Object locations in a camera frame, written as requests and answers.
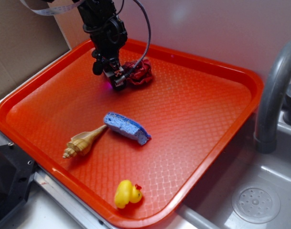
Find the brown cardboard panel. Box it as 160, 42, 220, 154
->
0, 0, 69, 99

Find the braided grey cable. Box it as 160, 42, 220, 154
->
122, 0, 152, 81

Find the black metal bracket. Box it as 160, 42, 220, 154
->
0, 142, 36, 227

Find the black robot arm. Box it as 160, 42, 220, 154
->
77, 0, 128, 91

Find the orange plastic tray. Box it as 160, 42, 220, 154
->
0, 41, 263, 228

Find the yellow rubber duck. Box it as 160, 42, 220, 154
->
114, 180, 143, 209

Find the beige conch seashell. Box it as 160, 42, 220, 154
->
62, 125, 107, 159

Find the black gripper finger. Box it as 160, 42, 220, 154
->
103, 59, 126, 91
92, 50, 104, 75

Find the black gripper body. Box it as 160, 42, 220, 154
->
90, 16, 128, 62

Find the grey toy faucet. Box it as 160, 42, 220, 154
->
254, 40, 291, 154

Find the white flat ribbon cable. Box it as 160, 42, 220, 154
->
20, 0, 85, 16

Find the grey toy sink basin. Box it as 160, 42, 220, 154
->
177, 117, 291, 229

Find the blue sponge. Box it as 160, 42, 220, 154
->
103, 112, 151, 146

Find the sink drain cover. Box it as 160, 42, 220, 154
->
231, 183, 280, 224

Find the red cloth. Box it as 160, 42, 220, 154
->
127, 59, 153, 86

